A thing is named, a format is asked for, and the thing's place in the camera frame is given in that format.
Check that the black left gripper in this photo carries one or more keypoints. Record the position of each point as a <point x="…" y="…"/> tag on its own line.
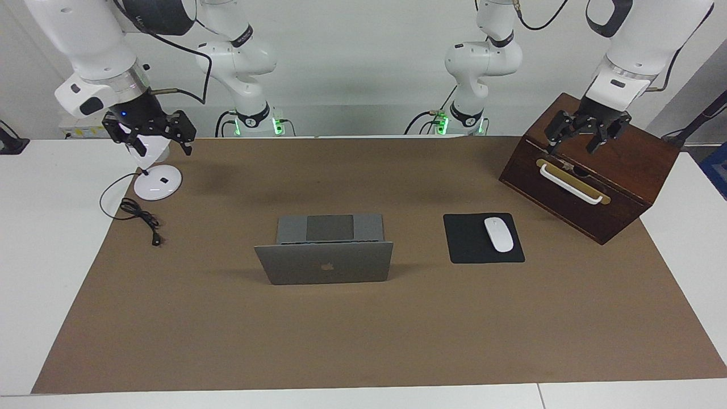
<point x="599" y="112"/>

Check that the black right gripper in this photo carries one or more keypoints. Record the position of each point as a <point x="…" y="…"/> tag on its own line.
<point x="139" y="113"/>

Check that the silver laptop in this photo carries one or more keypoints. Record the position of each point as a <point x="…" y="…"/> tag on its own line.
<point x="324" y="267"/>

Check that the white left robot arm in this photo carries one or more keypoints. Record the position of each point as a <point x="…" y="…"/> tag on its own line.
<point x="483" y="59"/>

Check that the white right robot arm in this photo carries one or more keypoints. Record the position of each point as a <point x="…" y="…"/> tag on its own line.
<point x="91" y="40"/>

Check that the dark wooden box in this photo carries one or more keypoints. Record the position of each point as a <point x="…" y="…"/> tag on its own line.
<point x="625" y="165"/>

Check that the black stand pole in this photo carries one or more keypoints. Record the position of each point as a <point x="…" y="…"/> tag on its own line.
<point x="696" y="122"/>

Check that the white computer mouse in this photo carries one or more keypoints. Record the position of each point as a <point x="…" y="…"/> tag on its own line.
<point x="498" y="234"/>

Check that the blue object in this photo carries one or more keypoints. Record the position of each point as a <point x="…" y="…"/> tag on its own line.
<point x="717" y="170"/>

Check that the black table clamp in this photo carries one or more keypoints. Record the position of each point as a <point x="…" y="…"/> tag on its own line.
<point x="11" y="145"/>

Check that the black mouse pad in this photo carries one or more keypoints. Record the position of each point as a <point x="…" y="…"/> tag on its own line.
<point x="466" y="241"/>

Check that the brown table mat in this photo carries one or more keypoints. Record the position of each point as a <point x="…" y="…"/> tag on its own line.
<point x="363" y="341"/>

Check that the white wall power strip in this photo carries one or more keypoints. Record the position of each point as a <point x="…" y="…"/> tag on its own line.
<point x="79" y="130"/>

